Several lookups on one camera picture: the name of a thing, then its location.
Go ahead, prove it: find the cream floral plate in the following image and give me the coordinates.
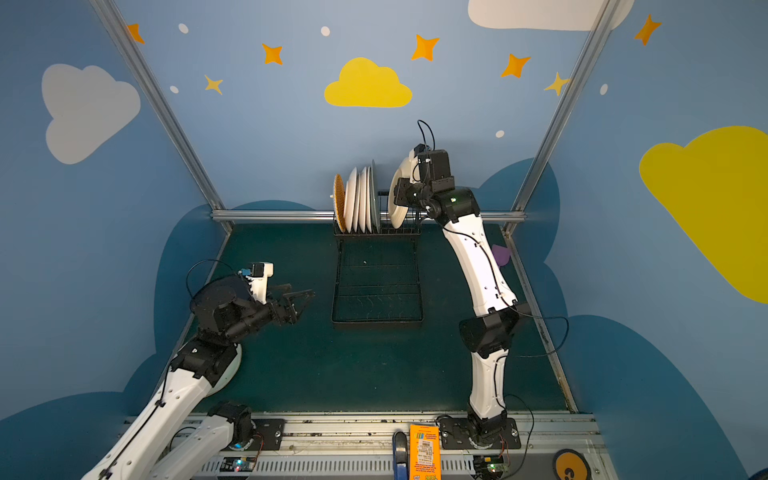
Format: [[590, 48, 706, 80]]
[[388, 149, 420, 229]]

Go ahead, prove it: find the grey-green plain plate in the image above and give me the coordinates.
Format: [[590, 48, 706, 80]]
[[369, 160, 381, 233]]

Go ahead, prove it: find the sunburst plate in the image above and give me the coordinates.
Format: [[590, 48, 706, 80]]
[[358, 167, 370, 233], [352, 172, 362, 233]]

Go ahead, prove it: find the green-rimmed Hao Wei plate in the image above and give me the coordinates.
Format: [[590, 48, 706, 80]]
[[344, 168, 358, 233]]

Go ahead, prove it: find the woven bamboo plate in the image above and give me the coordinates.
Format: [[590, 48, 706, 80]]
[[333, 174, 347, 233]]

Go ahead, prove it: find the black wire dish rack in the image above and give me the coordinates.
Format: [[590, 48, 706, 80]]
[[331, 210, 425, 329]]

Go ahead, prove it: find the white plate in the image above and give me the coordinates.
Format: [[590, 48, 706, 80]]
[[364, 166, 373, 234]]

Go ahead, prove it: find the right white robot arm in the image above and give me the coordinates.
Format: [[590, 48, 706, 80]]
[[390, 178, 520, 448]]

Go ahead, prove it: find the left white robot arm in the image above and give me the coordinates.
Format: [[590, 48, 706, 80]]
[[85, 271, 315, 479]]

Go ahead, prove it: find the mint green leaf plate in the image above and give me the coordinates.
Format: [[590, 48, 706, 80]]
[[209, 344, 243, 396]]

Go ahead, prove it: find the small green circuit board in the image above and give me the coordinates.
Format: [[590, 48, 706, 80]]
[[219, 457, 256, 473]]

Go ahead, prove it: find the orange box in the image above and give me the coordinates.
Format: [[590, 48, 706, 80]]
[[409, 424, 442, 480]]

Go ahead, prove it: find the yellow black wheel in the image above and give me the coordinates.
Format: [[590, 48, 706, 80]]
[[553, 449, 592, 480]]

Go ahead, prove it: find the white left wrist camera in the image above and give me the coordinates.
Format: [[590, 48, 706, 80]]
[[239, 262, 274, 304]]

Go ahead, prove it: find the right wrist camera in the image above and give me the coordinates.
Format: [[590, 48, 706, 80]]
[[411, 143, 453, 183]]

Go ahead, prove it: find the aluminium frame rail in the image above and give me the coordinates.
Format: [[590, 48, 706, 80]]
[[211, 209, 526, 223]]

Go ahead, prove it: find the purple scoop, pink handle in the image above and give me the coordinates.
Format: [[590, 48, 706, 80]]
[[491, 244, 511, 267]]

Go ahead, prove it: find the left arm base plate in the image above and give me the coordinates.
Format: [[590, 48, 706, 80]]
[[244, 418, 286, 452]]

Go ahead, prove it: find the blue tool handle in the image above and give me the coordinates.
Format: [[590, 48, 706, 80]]
[[392, 430, 409, 480]]

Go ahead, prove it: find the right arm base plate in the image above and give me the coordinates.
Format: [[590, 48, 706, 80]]
[[436, 415, 522, 450]]

